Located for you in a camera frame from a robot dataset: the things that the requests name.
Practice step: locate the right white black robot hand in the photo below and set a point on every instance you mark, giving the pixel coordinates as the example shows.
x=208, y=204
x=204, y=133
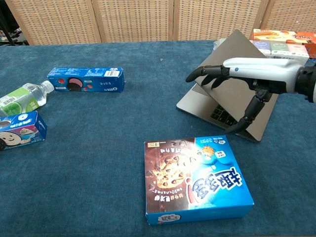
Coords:
x=261, y=70

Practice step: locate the grey laptop computer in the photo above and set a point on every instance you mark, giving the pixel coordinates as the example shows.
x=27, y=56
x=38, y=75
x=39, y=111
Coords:
x=234, y=54

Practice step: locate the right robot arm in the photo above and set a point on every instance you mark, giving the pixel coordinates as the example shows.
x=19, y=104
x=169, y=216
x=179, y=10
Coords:
x=307, y=82

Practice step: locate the pastel tissue multipack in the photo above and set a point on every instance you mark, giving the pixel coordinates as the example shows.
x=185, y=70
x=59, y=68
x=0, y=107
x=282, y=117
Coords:
x=279, y=48

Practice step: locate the cream orange snack box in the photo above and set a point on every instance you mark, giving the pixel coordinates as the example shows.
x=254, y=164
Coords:
x=266, y=35

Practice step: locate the red-orange snack box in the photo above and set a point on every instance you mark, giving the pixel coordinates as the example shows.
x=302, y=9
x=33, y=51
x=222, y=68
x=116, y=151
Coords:
x=306, y=40

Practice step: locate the blue chocolate chip cookie box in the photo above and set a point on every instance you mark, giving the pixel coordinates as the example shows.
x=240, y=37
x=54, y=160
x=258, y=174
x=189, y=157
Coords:
x=197, y=182

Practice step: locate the woven wooden folding screen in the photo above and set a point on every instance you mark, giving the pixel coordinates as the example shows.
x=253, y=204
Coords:
x=135, y=19

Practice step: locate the long blue Oreo box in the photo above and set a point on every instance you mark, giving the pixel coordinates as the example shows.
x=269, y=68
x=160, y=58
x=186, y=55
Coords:
x=93, y=80

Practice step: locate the blue tablecloth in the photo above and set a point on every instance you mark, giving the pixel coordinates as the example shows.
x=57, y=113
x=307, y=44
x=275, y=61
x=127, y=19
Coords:
x=86, y=172

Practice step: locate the clear green-label water bottle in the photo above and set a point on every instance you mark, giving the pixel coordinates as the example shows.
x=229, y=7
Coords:
x=22, y=98

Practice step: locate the small blue cartoon Oreo box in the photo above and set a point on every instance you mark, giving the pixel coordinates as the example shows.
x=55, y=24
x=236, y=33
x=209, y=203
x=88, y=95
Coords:
x=22, y=130

